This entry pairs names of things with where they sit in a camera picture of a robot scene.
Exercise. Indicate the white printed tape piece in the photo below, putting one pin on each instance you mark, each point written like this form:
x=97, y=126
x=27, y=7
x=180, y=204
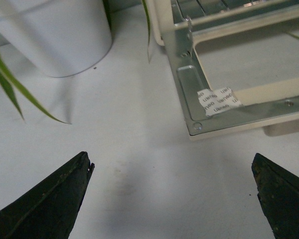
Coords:
x=218, y=101

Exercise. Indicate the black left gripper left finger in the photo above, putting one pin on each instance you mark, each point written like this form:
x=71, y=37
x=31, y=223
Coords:
x=49, y=210

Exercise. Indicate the fallen green leaf piece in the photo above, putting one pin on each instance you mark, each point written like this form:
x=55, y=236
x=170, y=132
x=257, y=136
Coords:
x=292, y=35

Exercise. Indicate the metal oven rack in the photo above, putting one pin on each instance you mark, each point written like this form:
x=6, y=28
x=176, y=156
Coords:
x=202, y=8

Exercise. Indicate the cream Toshiba toaster oven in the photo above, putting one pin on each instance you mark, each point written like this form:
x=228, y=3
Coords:
x=167, y=19

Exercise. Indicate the white plastic plant pot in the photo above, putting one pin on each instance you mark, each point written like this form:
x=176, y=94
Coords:
x=60, y=37

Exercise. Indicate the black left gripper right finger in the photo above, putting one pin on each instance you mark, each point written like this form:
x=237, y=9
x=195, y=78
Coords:
x=278, y=194

